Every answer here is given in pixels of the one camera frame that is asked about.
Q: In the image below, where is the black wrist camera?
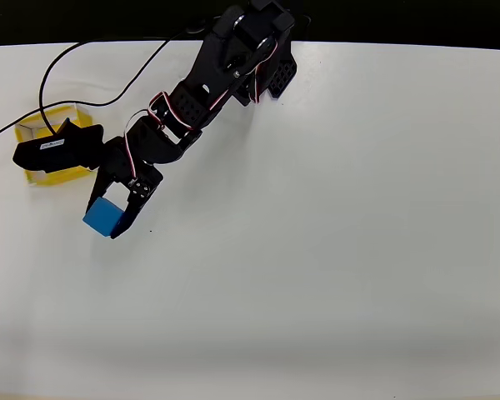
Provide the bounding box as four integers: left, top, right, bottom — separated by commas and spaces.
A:
12, 117, 106, 176

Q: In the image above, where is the red white servo wire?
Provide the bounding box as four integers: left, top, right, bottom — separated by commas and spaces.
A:
209, 37, 281, 113
123, 92, 181, 177

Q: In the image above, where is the blue cube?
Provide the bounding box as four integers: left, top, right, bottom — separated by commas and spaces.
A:
82, 197, 124, 239

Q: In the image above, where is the thin black cable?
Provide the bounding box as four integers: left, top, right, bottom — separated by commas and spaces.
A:
0, 27, 197, 151

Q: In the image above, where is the yellow open box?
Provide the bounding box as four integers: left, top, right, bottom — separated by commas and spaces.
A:
14, 104, 95, 188

